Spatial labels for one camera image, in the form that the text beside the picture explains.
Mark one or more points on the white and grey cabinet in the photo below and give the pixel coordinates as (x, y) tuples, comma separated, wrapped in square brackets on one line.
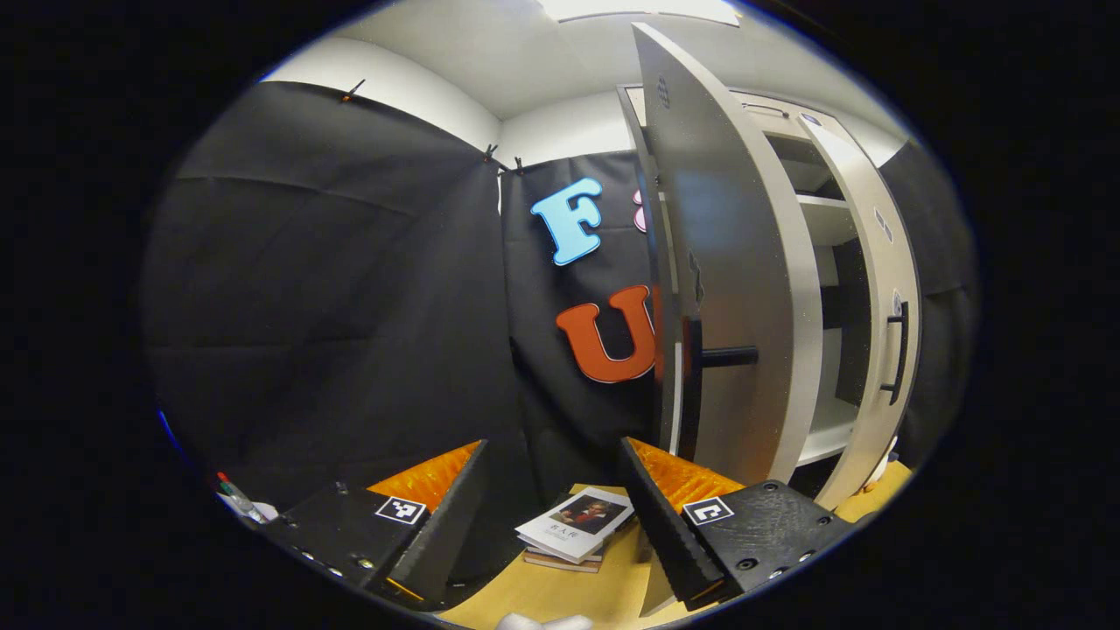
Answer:
[(827, 442)]

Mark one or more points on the black backdrop cloth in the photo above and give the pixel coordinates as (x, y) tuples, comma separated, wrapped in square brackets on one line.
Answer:
[(332, 306)]

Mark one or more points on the white book with portrait cover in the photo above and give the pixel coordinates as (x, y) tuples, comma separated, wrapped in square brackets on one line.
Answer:
[(569, 529)]

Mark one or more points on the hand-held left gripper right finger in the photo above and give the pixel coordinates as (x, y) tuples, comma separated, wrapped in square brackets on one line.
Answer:
[(665, 525)]

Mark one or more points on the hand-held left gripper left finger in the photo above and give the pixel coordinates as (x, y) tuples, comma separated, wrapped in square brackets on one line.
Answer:
[(446, 534)]

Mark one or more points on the brown book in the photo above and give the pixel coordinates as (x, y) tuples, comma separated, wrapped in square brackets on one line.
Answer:
[(560, 564)]

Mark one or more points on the white cabinet door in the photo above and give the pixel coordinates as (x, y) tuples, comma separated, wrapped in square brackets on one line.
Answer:
[(735, 245), (892, 262)]

